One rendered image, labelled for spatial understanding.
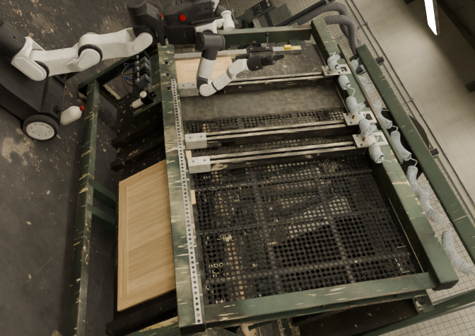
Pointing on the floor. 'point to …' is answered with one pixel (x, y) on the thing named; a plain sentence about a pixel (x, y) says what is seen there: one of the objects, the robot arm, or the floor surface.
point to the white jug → (73, 113)
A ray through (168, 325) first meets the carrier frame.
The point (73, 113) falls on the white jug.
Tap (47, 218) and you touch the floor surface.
